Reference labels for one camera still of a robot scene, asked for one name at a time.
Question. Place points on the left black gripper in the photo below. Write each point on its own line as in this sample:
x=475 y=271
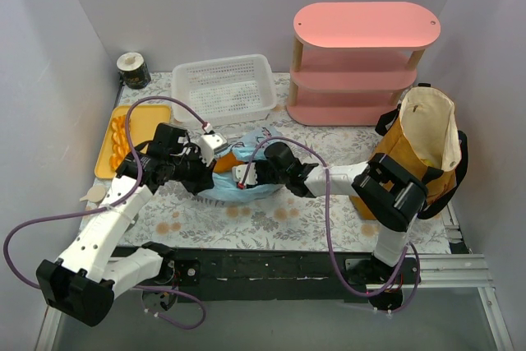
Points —
x=204 y=174

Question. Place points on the orange twisted snack food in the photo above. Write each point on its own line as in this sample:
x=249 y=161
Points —
x=120 y=147

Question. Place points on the blue plastic grocery bag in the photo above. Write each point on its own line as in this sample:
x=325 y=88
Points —
x=225 y=188

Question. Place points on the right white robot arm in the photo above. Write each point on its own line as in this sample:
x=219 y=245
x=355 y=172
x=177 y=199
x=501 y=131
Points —
x=391 y=193

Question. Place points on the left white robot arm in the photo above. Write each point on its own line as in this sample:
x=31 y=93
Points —
x=83 y=282

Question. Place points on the yellow plastic tray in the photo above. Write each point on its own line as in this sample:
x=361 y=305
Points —
x=143 y=122

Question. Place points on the small beige wooden spoon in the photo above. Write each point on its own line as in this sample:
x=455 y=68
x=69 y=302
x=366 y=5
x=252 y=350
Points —
x=95 y=194

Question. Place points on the white plastic basket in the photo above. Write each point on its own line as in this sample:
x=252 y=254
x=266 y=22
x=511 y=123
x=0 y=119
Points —
x=225 y=91

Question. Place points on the dark tape roll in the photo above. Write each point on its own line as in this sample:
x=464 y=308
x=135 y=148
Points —
x=133 y=70

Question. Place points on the pink three-tier shelf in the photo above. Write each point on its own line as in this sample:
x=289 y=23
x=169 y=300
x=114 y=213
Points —
x=353 y=60

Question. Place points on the yellow canvas tote bag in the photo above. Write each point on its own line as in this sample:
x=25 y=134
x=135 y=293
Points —
x=421 y=135

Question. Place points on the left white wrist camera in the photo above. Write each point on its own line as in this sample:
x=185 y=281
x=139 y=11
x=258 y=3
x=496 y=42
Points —
x=210 y=145

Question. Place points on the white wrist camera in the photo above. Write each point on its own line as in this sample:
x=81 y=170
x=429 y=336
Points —
x=245 y=176
x=210 y=145

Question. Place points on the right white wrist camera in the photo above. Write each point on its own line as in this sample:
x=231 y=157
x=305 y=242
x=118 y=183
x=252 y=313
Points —
x=245 y=176

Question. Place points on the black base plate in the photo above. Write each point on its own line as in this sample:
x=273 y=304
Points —
x=261 y=275

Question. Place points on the aluminium rail frame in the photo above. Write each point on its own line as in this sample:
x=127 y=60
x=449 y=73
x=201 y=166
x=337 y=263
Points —
x=454 y=307

